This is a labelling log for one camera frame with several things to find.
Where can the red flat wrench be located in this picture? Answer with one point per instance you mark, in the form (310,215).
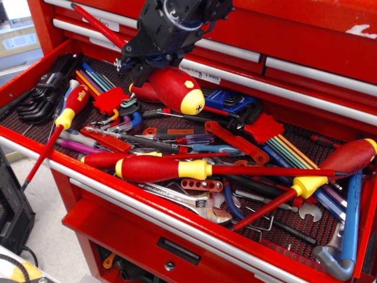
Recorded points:
(258,155)

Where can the orange black utility knife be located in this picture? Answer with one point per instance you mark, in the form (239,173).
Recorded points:
(153,131)

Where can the chrome adjustable wrench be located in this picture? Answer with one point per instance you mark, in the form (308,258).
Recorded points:
(202,205)

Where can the small bent hex key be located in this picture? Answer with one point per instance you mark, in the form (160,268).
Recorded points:
(256,230)

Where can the clear purple handle screwdriver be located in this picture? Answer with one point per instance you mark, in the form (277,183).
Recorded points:
(182,139)

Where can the rainbow hex keys red holder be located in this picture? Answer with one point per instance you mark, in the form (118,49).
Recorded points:
(111,101)

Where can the blue handled pliers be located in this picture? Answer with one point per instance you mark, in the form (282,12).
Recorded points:
(234,210)

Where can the red yellow screwdriver right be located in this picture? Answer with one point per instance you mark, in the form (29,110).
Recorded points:
(347,160)

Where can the blue holder black hex keys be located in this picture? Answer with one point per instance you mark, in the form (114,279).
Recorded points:
(243,109)

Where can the long red yellow front screwdriver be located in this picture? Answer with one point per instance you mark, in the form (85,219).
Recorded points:
(155,169)

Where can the red bit holder strip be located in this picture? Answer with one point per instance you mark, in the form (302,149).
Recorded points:
(202,185)

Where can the red tool chest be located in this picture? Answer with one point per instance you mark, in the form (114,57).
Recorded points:
(312,62)

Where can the black box on floor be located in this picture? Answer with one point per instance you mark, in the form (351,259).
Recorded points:
(17,216)

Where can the white markers label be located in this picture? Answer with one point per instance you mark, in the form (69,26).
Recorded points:
(109,24)

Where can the small open end spanner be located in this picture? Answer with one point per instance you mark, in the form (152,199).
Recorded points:
(308,208)

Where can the slim red yellow screwdriver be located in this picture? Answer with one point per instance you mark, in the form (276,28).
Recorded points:
(108,160)

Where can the open red drawer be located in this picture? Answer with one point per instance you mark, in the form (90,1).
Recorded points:
(170,241)

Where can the red yellow screwdriver back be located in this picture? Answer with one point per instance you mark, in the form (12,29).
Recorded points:
(146,93)

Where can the white cutting tools label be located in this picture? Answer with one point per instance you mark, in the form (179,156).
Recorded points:
(201,75)

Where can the purple handled tool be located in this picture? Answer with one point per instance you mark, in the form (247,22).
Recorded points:
(78,147)

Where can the right rainbow hex key set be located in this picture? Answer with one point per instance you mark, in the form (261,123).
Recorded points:
(266,130)

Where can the large grey hex key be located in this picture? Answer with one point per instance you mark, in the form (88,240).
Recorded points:
(342,270)

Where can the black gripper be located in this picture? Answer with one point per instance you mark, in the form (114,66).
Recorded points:
(167,31)

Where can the red yellow screwdriver left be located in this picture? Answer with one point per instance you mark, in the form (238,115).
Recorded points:
(76,101)

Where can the red drill bit case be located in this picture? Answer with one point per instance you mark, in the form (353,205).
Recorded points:
(111,142)

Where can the black hex key set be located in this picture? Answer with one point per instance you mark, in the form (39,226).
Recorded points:
(49,89)

